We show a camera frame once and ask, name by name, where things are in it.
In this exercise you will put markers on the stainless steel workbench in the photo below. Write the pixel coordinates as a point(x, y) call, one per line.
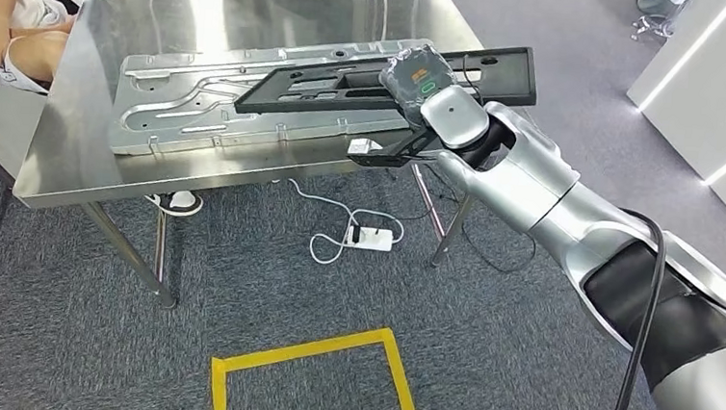
point(72, 157)

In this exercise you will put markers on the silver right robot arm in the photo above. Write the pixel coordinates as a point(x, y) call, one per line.
point(530, 189)

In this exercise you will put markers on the white lit display stand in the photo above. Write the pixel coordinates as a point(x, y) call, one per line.
point(710, 87)

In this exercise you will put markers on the person's black white sneaker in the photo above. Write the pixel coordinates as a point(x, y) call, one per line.
point(181, 203)

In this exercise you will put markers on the black plastic plate frame part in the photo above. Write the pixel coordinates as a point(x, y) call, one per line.
point(506, 73)

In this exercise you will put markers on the yellow floor tape square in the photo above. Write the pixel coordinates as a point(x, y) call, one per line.
point(219, 391)

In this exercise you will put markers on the chrome chair base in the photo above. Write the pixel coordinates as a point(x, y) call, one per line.
point(654, 22)

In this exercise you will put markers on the grey stamped metal panel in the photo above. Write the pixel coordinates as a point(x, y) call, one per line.
point(171, 107)

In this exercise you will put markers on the white power strip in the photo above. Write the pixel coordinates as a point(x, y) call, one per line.
point(376, 240)

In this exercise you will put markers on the person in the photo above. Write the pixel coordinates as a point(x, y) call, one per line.
point(28, 52)

